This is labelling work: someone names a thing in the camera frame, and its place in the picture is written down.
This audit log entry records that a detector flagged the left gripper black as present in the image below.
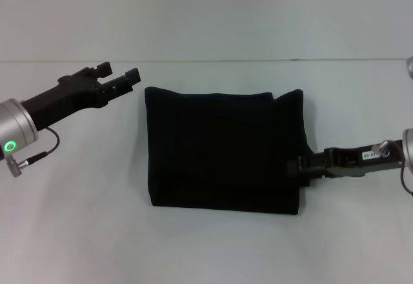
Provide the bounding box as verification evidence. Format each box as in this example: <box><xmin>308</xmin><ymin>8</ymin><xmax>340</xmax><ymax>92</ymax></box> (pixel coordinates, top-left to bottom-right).
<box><xmin>19</xmin><ymin>61</ymin><xmax>142</xmax><ymax>133</ymax></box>

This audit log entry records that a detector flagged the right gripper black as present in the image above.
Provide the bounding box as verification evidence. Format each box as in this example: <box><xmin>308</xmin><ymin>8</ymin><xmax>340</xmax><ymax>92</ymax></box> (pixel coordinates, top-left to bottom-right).
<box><xmin>286</xmin><ymin>141</ymin><xmax>407</xmax><ymax>188</ymax></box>

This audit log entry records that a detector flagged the black shirt with FREE print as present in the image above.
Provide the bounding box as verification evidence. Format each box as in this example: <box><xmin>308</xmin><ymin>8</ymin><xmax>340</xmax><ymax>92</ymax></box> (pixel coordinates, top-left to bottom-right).
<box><xmin>143</xmin><ymin>85</ymin><xmax>316</xmax><ymax>217</ymax></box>

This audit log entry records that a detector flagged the right arm cable silver plug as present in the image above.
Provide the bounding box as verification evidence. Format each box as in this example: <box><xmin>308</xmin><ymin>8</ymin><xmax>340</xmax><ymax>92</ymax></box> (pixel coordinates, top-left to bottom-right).
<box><xmin>377</xmin><ymin>139</ymin><xmax>413</xmax><ymax>198</ymax></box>

